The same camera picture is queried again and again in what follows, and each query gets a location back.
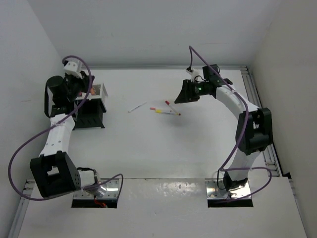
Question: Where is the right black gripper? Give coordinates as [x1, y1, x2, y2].
[175, 79, 210, 103]

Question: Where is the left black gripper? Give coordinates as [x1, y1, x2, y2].
[64, 70, 94, 102]

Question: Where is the red capped white marker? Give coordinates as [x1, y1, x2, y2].
[165, 100, 181, 116]

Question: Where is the yellow capped white marker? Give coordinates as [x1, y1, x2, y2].
[155, 110, 179, 116]

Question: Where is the white pen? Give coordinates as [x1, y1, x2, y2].
[128, 101, 147, 113]

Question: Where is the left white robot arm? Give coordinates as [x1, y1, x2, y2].
[30, 71, 105, 199]

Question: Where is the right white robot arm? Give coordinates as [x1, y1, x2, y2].
[174, 64, 273, 191]

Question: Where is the white slatted organizer bin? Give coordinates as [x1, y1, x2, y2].
[87, 83, 108, 101]

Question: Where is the black slatted organizer bin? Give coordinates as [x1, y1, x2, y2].
[74, 98, 106, 129]

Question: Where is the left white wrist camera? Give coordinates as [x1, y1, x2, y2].
[63, 58, 82, 79]

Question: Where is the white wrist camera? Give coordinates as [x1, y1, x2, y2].
[63, 58, 82, 79]
[186, 67, 200, 82]

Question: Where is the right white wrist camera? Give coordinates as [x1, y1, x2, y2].
[186, 67, 200, 82]

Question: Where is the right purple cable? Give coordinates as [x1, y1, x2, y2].
[188, 45, 272, 199]

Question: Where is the purple cable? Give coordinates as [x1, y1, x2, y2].
[8, 55, 123, 201]
[188, 45, 272, 199]

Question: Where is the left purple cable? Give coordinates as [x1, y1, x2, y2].
[8, 55, 123, 201]

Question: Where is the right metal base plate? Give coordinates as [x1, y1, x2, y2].
[205, 178, 252, 200]

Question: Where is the metal base plate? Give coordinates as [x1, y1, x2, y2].
[205, 178, 252, 200]
[73, 178, 120, 200]

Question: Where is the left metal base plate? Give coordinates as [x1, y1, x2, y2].
[73, 178, 120, 200]

